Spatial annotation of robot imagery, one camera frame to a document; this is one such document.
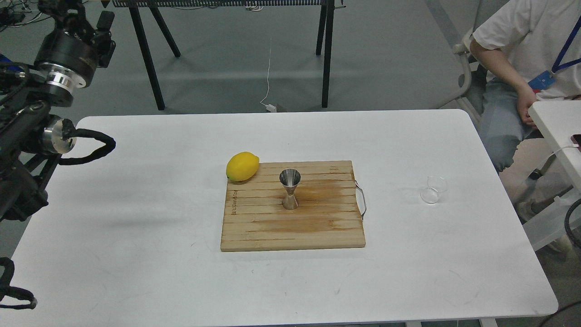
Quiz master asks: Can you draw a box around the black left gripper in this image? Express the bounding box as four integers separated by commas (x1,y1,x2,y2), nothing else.
34,0,116,89

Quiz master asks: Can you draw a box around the steel jigger measuring cup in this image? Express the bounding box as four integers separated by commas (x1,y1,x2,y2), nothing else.
279,169,301,210

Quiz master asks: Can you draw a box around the small clear glass cup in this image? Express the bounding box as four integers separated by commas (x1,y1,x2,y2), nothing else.
420,175,448,204

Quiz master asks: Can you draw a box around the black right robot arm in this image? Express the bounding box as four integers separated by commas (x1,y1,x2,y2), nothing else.
564,199,581,250

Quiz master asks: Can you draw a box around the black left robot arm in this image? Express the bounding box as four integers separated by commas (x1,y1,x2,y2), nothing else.
0,0,116,221

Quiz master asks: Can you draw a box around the yellow lemon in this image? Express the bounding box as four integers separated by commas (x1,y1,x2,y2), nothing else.
226,152,260,182

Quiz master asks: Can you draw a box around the wooden cutting board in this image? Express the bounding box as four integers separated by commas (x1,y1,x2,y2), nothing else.
220,161,366,252

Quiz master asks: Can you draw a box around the white office chair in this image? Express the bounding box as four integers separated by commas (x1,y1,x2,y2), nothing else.
434,30,487,128

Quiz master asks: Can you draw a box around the seated person in white shirt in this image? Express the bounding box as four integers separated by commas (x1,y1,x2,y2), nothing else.
468,0,581,214

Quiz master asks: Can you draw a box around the white side table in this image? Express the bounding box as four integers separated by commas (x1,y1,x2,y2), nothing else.
523,101,581,251

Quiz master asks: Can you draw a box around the white charging cable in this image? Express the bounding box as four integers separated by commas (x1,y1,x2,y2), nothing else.
260,35,278,113

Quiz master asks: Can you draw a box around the black metal table frame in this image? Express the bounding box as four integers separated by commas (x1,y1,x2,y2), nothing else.
96,0,347,114

